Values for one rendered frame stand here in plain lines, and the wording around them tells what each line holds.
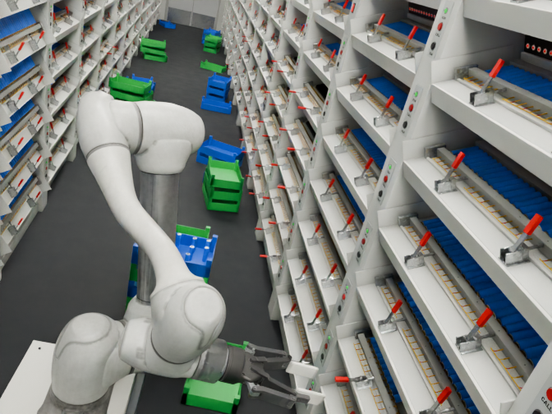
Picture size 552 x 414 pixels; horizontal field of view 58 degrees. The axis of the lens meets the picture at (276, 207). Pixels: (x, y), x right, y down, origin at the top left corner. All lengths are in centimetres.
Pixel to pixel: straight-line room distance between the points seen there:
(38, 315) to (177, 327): 143
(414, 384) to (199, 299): 54
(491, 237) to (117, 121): 85
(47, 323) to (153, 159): 109
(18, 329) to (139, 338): 122
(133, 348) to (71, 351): 41
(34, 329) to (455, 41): 177
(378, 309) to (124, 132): 77
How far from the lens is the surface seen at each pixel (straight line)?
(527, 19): 100
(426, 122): 124
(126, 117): 125
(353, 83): 188
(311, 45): 256
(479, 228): 99
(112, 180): 117
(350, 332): 151
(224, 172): 330
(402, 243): 125
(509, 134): 93
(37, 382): 164
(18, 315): 225
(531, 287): 86
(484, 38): 124
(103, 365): 142
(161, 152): 129
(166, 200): 134
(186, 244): 213
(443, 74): 122
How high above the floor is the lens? 145
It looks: 25 degrees down
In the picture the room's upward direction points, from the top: 14 degrees clockwise
